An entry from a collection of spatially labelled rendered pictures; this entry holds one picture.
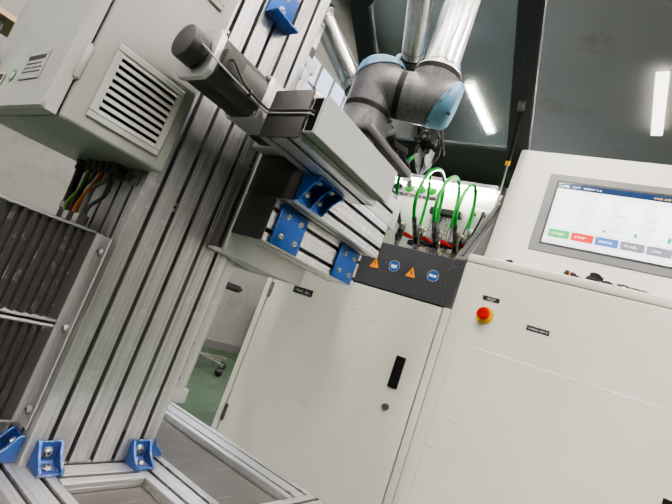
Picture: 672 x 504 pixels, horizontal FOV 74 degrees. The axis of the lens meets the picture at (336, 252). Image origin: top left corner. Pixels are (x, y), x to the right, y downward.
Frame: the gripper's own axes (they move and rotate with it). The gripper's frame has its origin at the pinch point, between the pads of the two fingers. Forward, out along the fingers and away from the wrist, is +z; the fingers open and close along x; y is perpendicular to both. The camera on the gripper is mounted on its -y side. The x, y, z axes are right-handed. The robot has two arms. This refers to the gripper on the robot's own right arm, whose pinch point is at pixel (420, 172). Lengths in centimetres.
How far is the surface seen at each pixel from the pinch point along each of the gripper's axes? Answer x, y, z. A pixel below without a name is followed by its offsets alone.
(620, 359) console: 69, -3, 43
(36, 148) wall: -287, -24, 12
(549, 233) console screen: 42, -29, 3
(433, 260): 12.8, -2.9, 28.6
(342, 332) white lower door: -10, -3, 60
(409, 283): 7.5, -3.0, 38.0
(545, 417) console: 55, -3, 63
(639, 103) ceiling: 69, -425, -317
